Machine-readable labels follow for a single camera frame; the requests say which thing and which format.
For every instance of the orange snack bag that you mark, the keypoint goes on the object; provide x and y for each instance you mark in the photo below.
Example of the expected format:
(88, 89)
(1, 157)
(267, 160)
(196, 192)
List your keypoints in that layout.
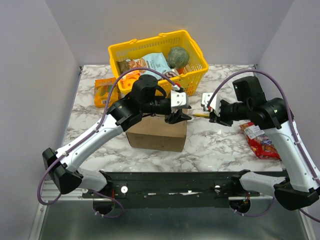
(102, 89)

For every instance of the yellow plastic shopping basket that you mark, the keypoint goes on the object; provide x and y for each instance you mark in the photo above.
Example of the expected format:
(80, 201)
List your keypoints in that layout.
(188, 77)

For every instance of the orange toy box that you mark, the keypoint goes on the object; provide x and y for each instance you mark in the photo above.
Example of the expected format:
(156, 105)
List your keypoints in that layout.
(126, 82)

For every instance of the green melon ball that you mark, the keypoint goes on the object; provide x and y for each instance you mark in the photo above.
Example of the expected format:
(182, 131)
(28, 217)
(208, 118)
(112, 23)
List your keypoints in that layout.
(178, 57)

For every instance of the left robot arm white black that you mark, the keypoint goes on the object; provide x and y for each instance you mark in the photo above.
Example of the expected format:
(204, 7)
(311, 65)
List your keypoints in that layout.
(146, 98)

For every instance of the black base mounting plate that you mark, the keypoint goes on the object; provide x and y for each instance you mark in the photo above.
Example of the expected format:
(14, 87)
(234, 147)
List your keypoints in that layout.
(136, 190)

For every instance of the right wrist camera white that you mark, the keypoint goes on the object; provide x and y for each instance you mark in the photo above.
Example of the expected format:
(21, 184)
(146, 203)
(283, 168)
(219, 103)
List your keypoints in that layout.
(210, 105)

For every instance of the brown cardboard express box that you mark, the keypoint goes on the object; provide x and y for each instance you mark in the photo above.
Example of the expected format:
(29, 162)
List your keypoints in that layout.
(153, 133)

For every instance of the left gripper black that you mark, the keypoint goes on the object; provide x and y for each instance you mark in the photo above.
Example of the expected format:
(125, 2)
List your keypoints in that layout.
(179, 116)

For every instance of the brown snack packet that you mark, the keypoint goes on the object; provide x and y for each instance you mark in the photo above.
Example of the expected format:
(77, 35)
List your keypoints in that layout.
(123, 65)

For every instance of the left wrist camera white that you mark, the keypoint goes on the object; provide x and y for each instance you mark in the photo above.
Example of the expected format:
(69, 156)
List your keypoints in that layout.
(179, 100)

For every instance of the pink brown striped pouch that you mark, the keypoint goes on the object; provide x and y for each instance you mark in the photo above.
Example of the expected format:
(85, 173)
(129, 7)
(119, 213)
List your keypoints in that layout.
(170, 74)

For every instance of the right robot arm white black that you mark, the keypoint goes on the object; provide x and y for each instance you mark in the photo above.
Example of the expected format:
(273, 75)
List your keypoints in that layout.
(301, 188)

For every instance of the red snack bag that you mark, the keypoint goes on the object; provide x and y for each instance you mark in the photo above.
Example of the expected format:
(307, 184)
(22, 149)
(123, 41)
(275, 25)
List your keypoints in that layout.
(259, 142)

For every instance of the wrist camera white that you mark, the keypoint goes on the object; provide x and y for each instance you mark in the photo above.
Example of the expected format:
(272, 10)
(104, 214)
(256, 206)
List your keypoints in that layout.
(179, 100)
(210, 105)

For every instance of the yellow utility knife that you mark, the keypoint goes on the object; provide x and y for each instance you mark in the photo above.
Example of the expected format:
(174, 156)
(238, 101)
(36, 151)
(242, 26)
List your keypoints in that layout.
(201, 115)

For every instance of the aluminium rail frame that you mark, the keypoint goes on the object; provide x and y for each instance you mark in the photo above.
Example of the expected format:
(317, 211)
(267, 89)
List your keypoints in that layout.
(72, 218)

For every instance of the light blue chips bag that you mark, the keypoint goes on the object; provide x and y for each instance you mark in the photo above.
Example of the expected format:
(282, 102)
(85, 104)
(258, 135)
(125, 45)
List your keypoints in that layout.
(154, 61)

